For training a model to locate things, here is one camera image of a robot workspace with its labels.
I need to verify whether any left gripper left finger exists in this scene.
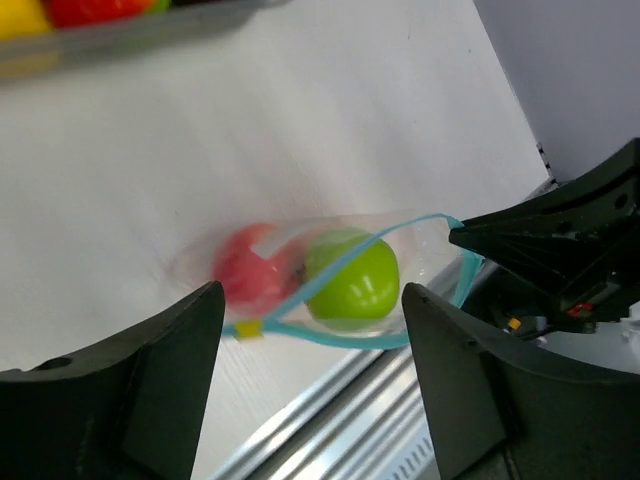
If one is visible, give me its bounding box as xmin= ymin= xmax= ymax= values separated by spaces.
xmin=1 ymin=282 xmax=224 ymax=479

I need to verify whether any red strawberry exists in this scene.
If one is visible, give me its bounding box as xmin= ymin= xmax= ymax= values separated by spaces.
xmin=45 ymin=0 xmax=155 ymax=28

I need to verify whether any green apple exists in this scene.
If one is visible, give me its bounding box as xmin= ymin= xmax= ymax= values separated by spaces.
xmin=304 ymin=227 xmax=400 ymax=331

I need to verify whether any clear zip top bag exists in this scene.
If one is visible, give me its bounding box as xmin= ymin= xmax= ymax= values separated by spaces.
xmin=167 ymin=211 xmax=484 ymax=350

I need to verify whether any aluminium mounting rail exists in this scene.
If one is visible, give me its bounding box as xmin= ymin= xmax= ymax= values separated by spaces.
xmin=212 ymin=347 xmax=439 ymax=479

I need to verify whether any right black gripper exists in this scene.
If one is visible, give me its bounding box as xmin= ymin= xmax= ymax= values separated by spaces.
xmin=449 ymin=138 xmax=639 ymax=333

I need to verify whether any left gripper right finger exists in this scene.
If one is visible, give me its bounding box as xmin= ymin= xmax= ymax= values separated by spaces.
xmin=402 ymin=283 xmax=639 ymax=479

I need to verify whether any red apple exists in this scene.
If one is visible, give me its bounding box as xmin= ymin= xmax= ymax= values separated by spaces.
xmin=212 ymin=223 xmax=304 ymax=317

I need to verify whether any clear plastic food container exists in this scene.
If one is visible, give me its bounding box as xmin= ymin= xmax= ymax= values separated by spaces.
xmin=1 ymin=1 xmax=287 ymax=82

